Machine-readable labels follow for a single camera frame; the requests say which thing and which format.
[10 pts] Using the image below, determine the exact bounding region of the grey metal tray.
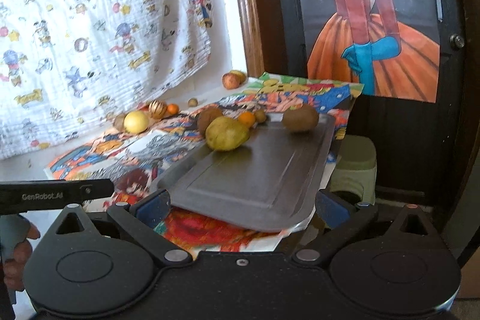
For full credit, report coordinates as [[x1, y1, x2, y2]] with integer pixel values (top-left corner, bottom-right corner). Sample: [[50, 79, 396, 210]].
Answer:
[[151, 114, 335, 232]]

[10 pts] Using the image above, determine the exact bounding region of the yellow lemon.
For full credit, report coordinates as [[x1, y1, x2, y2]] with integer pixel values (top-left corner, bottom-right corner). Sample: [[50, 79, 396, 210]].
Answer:
[[124, 110, 150, 134]]

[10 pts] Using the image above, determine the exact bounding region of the kiwi with sticker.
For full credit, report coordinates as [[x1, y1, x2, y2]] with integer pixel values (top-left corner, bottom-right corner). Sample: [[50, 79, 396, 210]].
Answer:
[[281, 104, 319, 133]]

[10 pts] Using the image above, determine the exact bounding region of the small orange kumquat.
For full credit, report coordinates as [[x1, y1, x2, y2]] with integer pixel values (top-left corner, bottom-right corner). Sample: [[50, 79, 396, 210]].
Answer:
[[167, 104, 180, 116]]

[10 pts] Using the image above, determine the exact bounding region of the green yellow mango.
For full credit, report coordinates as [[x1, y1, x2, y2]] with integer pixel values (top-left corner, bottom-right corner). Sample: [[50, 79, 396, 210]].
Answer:
[[205, 116, 250, 152]]

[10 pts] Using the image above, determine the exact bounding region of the brown kiwi without sticker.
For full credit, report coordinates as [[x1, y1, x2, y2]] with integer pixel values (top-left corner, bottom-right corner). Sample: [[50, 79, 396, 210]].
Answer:
[[197, 107, 223, 137]]

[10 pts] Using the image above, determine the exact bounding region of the small brown longan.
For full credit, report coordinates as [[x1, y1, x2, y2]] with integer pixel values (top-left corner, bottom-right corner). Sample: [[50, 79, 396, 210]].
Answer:
[[188, 98, 199, 107]]

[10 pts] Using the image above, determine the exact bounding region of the small tan potato fruit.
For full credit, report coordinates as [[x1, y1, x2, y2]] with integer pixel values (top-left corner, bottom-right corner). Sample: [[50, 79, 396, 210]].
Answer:
[[254, 110, 268, 124]]

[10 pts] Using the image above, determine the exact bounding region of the small orange mandarin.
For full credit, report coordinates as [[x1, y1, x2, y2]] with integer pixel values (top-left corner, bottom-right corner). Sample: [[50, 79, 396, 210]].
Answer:
[[238, 111, 256, 128]]

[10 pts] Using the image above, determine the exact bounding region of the person left hand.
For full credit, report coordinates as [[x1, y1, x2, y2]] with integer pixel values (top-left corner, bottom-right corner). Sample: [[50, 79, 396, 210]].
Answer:
[[1, 214, 41, 310]]

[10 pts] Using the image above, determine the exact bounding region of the green plastic stool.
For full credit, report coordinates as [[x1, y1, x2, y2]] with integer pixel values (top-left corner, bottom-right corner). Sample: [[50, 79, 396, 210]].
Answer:
[[329, 135, 377, 205]]

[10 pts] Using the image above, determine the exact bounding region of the colourful cartoon table mat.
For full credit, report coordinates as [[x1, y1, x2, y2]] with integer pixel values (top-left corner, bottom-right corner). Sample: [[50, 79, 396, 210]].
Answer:
[[45, 72, 364, 255]]

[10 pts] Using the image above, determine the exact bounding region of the black cabinet door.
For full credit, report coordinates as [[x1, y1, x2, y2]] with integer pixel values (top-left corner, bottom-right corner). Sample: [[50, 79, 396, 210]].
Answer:
[[262, 0, 480, 231]]

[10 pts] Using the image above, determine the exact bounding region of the red yellow apple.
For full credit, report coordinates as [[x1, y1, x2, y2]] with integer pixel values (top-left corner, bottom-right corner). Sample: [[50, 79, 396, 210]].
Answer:
[[222, 70, 247, 90]]

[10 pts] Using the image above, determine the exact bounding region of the cartoon print white cloth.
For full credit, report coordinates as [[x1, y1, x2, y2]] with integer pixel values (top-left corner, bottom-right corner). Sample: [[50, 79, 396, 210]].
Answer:
[[1, 0, 211, 158]]

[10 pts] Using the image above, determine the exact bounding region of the girl in orange dress poster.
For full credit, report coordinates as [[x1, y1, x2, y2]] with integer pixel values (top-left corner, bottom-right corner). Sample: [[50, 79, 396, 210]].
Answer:
[[300, 0, 440, 103]]

